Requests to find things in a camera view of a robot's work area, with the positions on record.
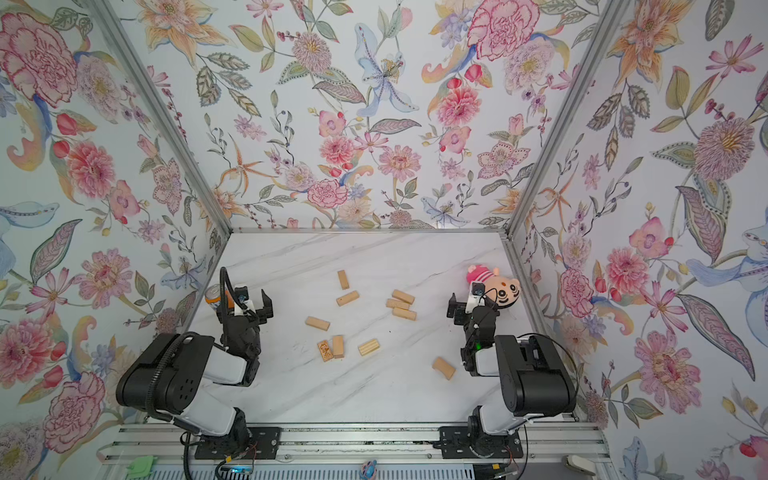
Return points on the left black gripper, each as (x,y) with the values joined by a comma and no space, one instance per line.
(245,315)

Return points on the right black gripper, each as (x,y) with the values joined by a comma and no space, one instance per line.
(470,313)

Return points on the wood block of trio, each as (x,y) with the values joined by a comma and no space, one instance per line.
(402,296)
(394,303)
(404,313)

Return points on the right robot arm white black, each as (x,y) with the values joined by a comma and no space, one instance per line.
(533,380)

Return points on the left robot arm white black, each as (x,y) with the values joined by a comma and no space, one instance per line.
(165,380)

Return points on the curved wood block right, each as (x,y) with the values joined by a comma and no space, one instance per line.
(444,368)

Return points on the plain wood block beside printed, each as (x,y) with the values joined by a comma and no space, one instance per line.
(338,346)

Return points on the ridged wood block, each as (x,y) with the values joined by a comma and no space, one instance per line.
(368,347)

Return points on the pink plush doll toy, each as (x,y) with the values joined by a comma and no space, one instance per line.
(508,289)

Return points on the orange soda can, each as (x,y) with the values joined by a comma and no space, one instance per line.
(212,296)

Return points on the white object bottom right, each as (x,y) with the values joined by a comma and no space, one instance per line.
(581,464)

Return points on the green object bottom left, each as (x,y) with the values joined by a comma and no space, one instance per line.
(140,468)

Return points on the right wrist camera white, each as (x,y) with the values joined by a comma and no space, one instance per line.
(476,296)

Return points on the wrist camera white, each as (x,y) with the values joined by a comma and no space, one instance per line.
(476,296)
(240,298)

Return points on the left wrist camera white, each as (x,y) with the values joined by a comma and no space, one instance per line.
(240,298)

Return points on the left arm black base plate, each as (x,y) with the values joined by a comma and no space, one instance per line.
(260,443)

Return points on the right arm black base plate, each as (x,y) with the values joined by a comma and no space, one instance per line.
(459,442)

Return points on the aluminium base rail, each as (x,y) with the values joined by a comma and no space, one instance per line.
(402,443)

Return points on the small colourful object on rail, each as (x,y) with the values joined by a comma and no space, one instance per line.
(368,470)

